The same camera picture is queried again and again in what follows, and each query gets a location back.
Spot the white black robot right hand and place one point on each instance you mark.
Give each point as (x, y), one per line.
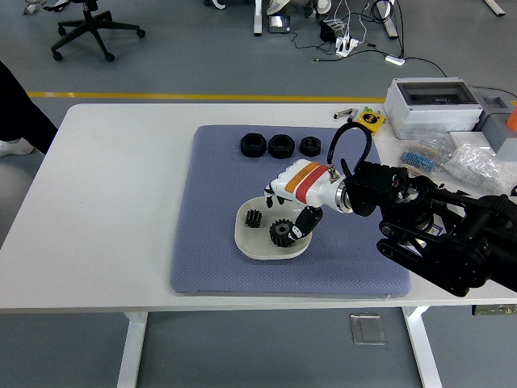
(311, 184)

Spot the large black gear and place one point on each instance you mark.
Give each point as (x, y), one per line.
(280, 234)

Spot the small black gear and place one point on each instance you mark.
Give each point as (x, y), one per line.
(253, 218)

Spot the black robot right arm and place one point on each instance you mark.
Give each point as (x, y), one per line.
(464, 242)

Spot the small black hex nut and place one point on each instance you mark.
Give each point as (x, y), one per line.
(310, 145)

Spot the large black hex nut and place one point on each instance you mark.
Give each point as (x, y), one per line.
(282, 145)
(252, 144)

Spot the small black silver tool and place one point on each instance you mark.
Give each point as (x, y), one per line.
(341, 114)
(352, 115)

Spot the white square plate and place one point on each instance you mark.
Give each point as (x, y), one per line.
(252, 242)

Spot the yellow tape measure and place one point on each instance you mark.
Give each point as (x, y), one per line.
(371, 121)

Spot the small green item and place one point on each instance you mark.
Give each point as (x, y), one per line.
(367, 109)

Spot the blue-grey textured mat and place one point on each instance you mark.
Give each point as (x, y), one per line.
(210, 226)

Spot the clear bag of blue resistors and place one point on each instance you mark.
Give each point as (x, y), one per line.
(422, 155)

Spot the white power strip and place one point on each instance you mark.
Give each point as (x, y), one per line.
(346, 45)

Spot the white power adapter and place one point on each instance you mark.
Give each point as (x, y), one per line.
(394, 60)

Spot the black power adapter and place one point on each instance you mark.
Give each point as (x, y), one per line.
(326, 31)

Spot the clear floor plate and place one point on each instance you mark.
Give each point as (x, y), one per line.
(367, 329)

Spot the black desk phone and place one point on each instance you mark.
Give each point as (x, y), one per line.
(279, 24)

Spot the white background desk leg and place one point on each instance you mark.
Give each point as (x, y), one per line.
(258, 18)
(496, 7)
(389, 24)

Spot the grey stepped fixture block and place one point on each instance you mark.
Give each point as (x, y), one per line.
(494, 121)

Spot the white table leg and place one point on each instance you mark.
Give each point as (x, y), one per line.
(422, 347)
(131, 351)

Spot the orange block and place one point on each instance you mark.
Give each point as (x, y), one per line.
(512, 119)

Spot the green circuit board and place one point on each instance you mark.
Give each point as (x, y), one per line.
(494, 310)

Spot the black office chair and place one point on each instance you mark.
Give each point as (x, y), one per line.
(91, 24)

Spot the person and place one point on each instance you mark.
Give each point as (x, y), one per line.
(20, 117)

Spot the grey electrical enclosure box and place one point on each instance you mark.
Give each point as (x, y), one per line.
(432, 111)

